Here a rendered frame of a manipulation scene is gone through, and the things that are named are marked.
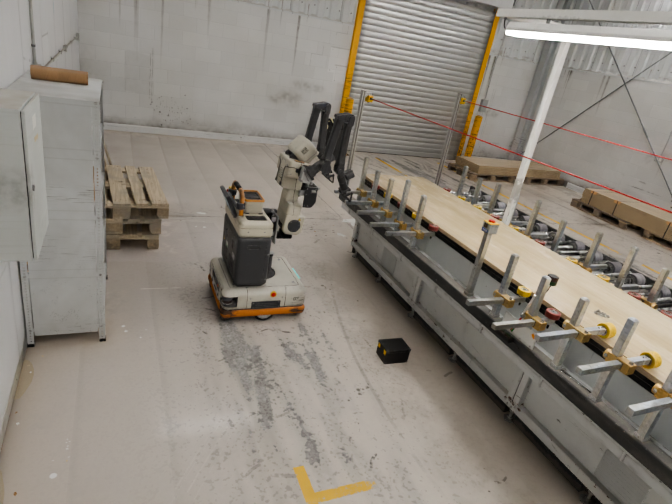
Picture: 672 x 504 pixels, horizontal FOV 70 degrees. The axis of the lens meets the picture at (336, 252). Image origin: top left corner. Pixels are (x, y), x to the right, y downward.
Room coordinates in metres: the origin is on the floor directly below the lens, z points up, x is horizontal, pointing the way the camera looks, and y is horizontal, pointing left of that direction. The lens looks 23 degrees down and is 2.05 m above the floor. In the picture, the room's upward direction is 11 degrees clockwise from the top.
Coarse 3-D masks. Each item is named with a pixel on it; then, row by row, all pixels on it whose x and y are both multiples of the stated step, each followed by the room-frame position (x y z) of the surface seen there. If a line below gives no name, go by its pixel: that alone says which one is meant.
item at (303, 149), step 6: (300, 138) 3.53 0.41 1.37; (306, 138) 3.50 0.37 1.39; (288, 144) 3.57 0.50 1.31; (294, 144) 3.50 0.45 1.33; (300, 144) 3.45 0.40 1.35; (306, 144) 3.44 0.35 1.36; (312, 144) 3.47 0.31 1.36; (294, 150) 3.43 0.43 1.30; (300, 150) 3.42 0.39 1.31; (306, 150) 3.45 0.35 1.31; (312, 150) 3.46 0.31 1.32; (300, 156) 3.42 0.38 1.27; (306, 156) 3.44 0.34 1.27; (312, 156) 3.47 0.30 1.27; (306, 162) 3.45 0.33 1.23
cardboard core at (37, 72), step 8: (32, 72) 2.86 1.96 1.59; (40, 72) 2.88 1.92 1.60; (48, 72) 2.90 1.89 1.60; (56, 72) 2.92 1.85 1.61; (64, 72) 2.94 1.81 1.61; (72, 72) 2.97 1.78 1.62; (80, 72) 2.99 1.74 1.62; (48, 80) 2.92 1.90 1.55; (56, 80) 2.93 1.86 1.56; (64, 80) 2.94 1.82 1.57; (72, 80) 2.96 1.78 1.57; (80, 80) 2.98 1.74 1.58
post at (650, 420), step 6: (666, 384) 1.72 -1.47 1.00; (666, 390) 1.71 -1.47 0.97; (648, 414) 1.72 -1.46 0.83; (654, 414) 1.71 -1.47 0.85; (660, 414) 1.71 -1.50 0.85; (648, 420) 1.71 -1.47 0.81; (654, 420) 1.70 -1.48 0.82; (642, 426) 1.72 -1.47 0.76; (648, 426) 1.70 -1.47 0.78; (642, 432) 1.71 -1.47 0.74; (648, 432) 1.70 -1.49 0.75
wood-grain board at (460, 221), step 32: (416, 192) 4.44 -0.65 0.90; (448, 192) 4.67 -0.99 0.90; (448, 224) 3.64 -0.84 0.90; (480, 224) 3.80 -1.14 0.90; (544, 256) 3.31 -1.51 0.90; (576, 288) 2.82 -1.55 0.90; (608, 288) 2.92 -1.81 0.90; (608, 320) 2.43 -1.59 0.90; (640, 320) 2.52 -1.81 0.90; (640, 352) 2.13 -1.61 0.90
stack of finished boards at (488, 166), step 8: (456, 160) 10.36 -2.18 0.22; (464, 160) 10.15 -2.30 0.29; (472, 160) 10.16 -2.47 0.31; (480, 160) 10.35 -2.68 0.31; (488, 160) 10.54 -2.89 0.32; (496, 160) 10.73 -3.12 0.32; (504, 160) 10.94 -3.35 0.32; (512, 160) 11.15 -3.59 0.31; (472, 168) 9.88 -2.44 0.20; (480, 168) 9.74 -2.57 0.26; (488, 168) 9.84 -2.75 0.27; (496, 168) 9.94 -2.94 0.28; (504, 168) 10.07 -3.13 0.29; (512, 168) 10.17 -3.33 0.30; (528, 168) 10.48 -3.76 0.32; (536, 168) 10.68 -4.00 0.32; (544, 168) 10.88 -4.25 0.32; (552, 168) 11.08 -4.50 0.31; (528, 176) 10.41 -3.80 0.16; (536, 176) 10.53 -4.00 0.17; (544, 176) 10.64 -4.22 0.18; (552, 176) 10.76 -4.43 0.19
